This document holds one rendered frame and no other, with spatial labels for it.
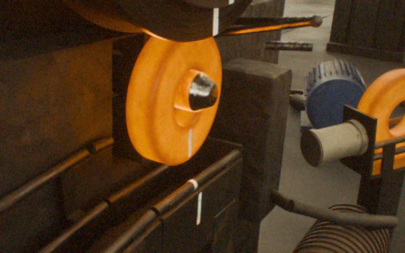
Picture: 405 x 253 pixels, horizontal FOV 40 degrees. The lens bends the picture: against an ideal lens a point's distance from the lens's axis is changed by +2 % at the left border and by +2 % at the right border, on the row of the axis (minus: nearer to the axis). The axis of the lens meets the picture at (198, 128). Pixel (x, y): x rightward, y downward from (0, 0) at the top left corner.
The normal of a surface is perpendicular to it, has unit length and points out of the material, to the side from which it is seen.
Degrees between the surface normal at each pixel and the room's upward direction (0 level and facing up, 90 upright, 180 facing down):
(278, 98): 90
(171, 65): 90
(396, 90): 90
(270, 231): 0
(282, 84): 90
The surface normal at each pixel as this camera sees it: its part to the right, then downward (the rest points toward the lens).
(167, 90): 0.87, 0.22
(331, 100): -0.18, 0.34
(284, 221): 0.05, -0.93
